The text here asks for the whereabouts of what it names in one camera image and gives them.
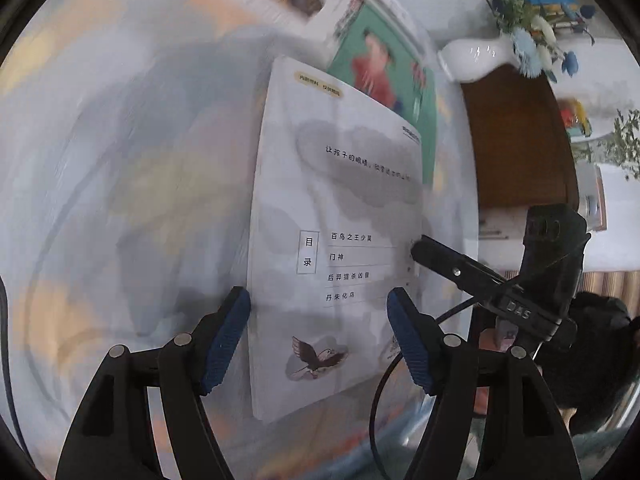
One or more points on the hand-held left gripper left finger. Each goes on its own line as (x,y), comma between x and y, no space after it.
(227,340)

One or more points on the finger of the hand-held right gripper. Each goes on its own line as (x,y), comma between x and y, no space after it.
(450,260)

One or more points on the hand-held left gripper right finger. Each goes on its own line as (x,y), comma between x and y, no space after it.
(406,345)

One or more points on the pale grey eagle book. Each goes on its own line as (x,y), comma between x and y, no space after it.
(340,185)

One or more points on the person's right hand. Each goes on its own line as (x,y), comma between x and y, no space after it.
(491,344)

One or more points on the striped cloth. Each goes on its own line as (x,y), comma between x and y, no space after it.
(610,282)

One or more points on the dark clothing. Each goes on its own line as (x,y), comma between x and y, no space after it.
(600,360)

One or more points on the brown wooden cabinet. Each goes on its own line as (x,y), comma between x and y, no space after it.
(515,150)

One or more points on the green plant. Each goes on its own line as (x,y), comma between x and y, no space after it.
(625,145)

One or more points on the colourful small toy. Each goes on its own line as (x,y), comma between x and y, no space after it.
(575,117)

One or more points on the white ceramic vase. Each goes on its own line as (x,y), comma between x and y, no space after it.
(470,60)

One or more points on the teal book with red figure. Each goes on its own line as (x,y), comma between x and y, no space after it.
(380,70)

